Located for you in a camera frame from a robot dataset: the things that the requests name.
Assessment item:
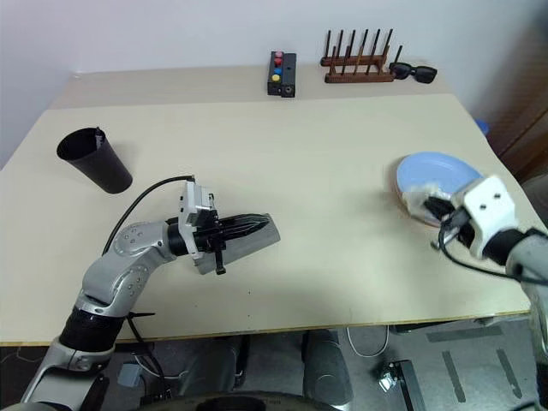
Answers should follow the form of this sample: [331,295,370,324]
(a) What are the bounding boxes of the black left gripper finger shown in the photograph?
[218,211,272,230]
[219,227,259,242]

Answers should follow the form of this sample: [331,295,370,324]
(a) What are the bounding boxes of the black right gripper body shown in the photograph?
[440,206,475,248]

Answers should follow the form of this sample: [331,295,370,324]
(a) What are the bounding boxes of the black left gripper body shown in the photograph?
[194,212,229,277]

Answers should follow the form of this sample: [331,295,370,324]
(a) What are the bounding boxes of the white tissue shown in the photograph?
[403,182,453,220]

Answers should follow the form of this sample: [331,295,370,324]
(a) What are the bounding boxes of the blue round plate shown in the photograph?
[395,152,485,224]

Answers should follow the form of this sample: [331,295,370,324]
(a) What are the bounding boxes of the grey upholstered chair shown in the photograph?
[520,172,548,203]

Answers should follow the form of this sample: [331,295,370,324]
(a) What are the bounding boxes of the grey floor tape strip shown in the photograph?
[425,326,503,344]
[439,349,467,404]
[495,348,524,398]

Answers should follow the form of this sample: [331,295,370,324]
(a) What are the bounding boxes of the black sunglasses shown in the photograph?
[388,62,438,85]

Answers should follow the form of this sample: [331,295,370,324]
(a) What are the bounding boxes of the black plastic cup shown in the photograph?
[56,127,133,195]

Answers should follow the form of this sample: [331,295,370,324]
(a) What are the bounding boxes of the black box with coloured buttons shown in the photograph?
[266,51,284,98]

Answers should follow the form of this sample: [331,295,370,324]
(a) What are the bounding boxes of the brown wooden peg rack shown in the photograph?
[319,28,404,85]

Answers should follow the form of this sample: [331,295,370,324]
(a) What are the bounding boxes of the plain black box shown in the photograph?
[279,52,298,100]

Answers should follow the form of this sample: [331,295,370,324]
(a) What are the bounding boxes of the blue-grey power adapter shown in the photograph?
[116,363,143,389]

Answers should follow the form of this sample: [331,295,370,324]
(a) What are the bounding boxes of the dark rounded shape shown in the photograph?
[302,328,351,404]

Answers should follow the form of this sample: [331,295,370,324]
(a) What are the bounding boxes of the black metal table foot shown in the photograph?
[375,360,426,411]

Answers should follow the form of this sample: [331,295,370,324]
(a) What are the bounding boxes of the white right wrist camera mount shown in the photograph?
[451,174,521,260]

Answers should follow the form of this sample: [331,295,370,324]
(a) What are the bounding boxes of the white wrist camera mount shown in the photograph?
[451,174,521,260]
[176,178,220,269]

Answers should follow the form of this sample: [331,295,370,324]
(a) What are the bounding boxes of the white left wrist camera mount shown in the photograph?
[176,178,220,269]

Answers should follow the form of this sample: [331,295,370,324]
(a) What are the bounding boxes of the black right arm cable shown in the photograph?
[430,208,548,284]

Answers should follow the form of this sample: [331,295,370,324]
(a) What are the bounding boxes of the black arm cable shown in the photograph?
[430,208,548,284]
[102,174,196,258]

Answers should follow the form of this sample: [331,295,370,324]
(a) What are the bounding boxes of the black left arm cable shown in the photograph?
[102,174,196,258]

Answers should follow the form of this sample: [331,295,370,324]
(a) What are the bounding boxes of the white floor cable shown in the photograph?
[345,326,391,358]

